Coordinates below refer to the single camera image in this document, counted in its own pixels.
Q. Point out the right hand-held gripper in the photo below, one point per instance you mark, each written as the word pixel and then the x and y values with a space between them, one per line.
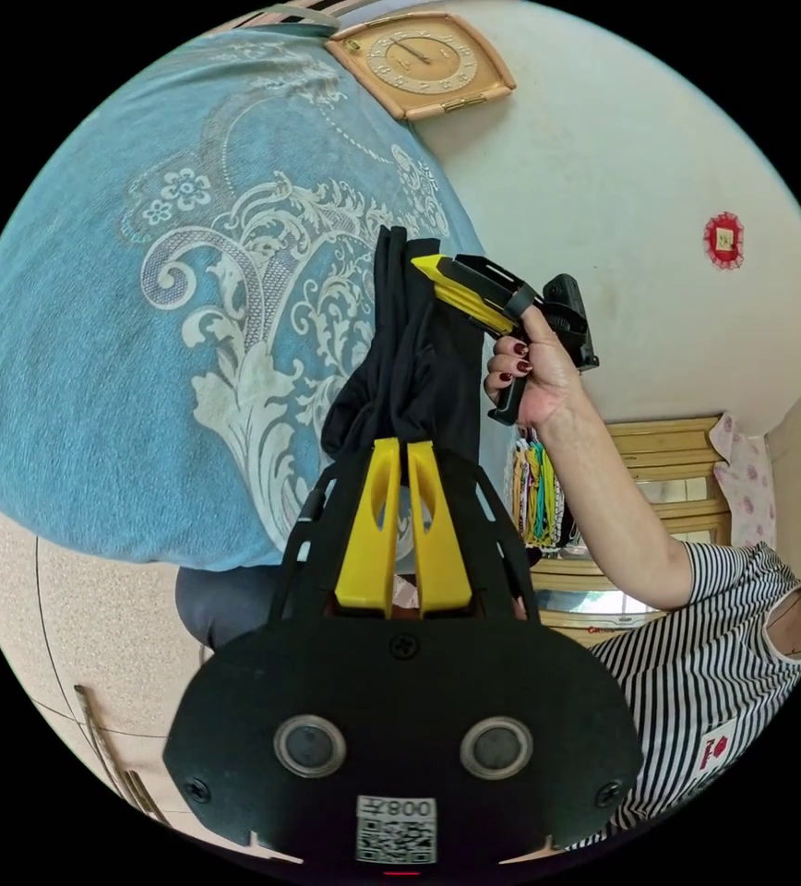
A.
pixel 504 280

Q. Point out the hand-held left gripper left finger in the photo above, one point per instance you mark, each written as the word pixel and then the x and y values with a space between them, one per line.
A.
pixel 366 554

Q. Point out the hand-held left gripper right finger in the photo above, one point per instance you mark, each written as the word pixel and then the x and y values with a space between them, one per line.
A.
pixel 438 554

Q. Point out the black short-sleeve shirt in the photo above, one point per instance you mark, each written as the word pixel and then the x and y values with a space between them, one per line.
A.
pixel 428 360

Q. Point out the person's right forearm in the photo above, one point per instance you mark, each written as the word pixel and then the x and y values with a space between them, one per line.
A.
pixel 608 512

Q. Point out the person's right hand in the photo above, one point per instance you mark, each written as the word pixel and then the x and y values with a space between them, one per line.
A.
pixel 546 374

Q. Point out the bunch of colourful hanging bands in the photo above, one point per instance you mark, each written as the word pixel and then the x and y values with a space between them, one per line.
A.
pixel 539 491

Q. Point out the wooden cupboard with mirror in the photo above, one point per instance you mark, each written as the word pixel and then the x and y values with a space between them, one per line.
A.
pixel 663 457

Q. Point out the person's body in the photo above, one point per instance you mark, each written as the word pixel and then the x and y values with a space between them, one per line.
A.
pixel 705 664

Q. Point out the pink flowered hanging cloth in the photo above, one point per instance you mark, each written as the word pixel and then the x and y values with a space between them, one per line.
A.
pixel 746 484

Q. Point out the bed with blue printed quilt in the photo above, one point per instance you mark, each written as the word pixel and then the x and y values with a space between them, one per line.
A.
pixel 96 346

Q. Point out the tan square wall clock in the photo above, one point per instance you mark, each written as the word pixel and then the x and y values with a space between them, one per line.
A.
pixel 421 62

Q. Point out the red wall ornament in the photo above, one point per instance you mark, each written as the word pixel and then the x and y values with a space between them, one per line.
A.
pixel 724 240

